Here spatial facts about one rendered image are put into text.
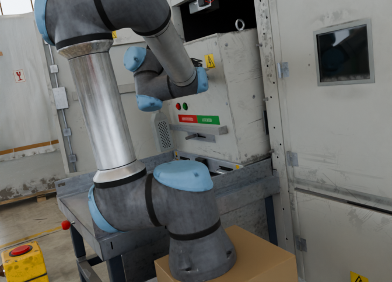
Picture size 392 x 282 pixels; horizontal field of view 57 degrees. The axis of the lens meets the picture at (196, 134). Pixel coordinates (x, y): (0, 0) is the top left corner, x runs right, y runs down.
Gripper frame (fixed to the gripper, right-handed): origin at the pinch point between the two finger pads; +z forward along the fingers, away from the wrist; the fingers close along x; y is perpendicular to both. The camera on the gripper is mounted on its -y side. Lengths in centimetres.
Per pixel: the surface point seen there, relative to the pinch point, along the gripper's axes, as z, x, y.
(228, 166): 9.9, -33.1, 5.5
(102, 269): 44, -115, -130
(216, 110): 4.8, -12.0, 2.7
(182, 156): 19.1, -31.2, -29.1
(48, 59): -26, 12, -76
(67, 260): 37, -117, -168
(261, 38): 7.7, 12.7, 19.8
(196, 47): -1.4, 11.2, -3.1
